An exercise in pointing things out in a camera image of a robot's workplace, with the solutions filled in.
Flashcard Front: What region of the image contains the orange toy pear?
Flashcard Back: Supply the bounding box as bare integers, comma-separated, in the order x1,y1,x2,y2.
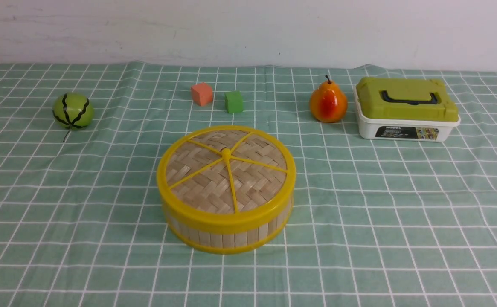
309,75,348,123

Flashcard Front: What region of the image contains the orange foam cube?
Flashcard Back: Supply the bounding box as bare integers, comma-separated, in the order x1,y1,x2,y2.
191,82,214,106

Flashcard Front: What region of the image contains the yellow bamboo steamer basket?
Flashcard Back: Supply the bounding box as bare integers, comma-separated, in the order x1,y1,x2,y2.
163,197,294,255

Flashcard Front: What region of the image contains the yellow woven steamer lid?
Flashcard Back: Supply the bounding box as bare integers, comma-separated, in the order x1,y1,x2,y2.
157,125,296,234

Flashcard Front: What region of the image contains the green lidded white box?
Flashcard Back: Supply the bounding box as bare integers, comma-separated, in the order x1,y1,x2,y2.
354,76,460,142

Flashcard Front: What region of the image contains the green foam cube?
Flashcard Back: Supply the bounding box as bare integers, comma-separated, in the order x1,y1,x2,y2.
225,91,244,113

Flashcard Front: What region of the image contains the green checkered tablecloth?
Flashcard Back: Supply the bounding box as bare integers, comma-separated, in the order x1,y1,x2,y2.
0,61,497,307

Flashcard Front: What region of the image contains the green toy watermelon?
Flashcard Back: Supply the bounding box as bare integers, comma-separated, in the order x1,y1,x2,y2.
52,93,94,142

